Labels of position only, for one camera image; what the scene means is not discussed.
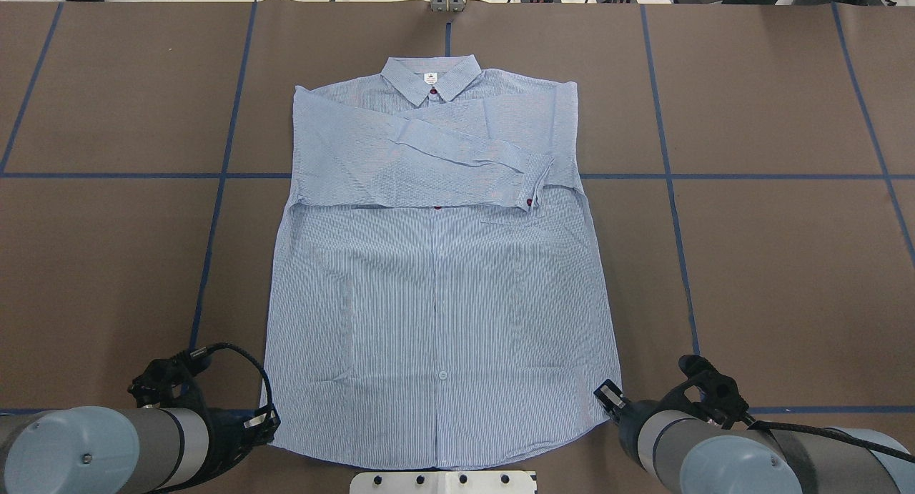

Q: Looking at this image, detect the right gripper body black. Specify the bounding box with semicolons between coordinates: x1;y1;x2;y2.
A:
678;355;753;430

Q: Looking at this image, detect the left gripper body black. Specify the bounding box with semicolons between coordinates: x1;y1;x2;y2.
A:
127;343;279;480

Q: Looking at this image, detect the light blue striped shirt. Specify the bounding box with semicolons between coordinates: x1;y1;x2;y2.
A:
265;56;621;469

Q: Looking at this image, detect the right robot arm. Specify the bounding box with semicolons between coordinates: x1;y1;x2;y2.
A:
594;355;914;493

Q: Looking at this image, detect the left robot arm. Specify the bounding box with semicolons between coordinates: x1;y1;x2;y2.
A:
1;343;281;493

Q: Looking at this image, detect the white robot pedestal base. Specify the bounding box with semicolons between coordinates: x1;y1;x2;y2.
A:
349;469;539;493

